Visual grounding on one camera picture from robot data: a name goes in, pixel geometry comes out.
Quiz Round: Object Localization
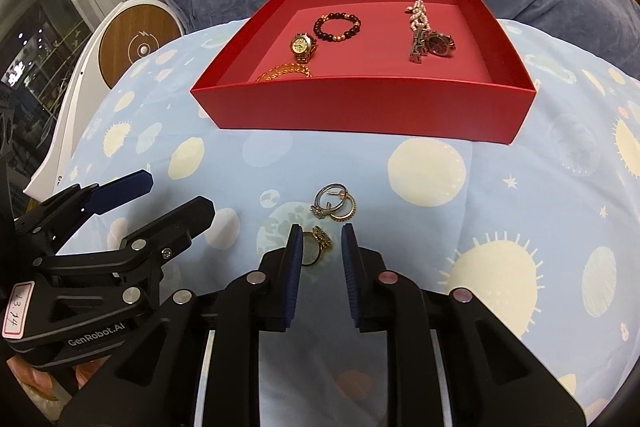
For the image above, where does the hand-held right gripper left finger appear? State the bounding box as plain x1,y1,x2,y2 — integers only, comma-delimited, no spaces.
70,223,306,427

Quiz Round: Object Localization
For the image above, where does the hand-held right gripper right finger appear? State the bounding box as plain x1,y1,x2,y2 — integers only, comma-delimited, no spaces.
341,223,587,427

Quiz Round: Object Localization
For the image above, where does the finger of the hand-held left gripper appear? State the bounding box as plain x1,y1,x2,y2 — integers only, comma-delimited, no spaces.
14,169,154,253
30,195,217,288

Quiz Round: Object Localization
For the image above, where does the gold ring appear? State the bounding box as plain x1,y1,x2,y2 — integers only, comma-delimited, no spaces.
299,225,334,268

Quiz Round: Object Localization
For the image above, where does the gold hoop earring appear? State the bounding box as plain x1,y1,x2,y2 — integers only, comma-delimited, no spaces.
329,192,359,224

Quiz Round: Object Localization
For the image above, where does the silver hoop earring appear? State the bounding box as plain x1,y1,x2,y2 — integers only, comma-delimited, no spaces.
315,183,347,214

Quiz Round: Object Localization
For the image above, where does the red cardboard box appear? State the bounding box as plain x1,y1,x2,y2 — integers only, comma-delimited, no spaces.
190,0,541,145

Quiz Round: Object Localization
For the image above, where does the gold braided bangle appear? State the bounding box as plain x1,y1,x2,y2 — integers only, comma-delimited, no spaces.
256,63,314,82

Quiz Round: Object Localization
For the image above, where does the gold wristwatch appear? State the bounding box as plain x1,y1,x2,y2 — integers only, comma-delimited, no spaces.
291,32,319,64

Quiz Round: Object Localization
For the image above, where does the black bead bracelet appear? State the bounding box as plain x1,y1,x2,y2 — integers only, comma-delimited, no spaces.
313,11,362,43

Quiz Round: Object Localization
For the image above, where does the silver chain wristwatch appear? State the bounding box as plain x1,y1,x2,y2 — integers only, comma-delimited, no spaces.
409,28,457,65

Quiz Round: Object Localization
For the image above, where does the pearl bracelet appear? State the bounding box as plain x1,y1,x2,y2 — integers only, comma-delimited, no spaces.
405,0,434,32

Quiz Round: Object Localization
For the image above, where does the person's left hand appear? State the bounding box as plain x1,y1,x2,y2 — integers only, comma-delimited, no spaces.
11,346,107,408

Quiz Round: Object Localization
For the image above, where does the white device with wooden disc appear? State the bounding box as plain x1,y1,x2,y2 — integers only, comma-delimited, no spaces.
27,0,183,200

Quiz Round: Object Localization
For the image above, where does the glass display cabinet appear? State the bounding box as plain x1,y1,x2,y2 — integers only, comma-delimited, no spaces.
0,0,96,188

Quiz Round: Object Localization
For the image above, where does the light blue printed sheet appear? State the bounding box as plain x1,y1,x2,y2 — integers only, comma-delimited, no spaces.
37,18,640,427

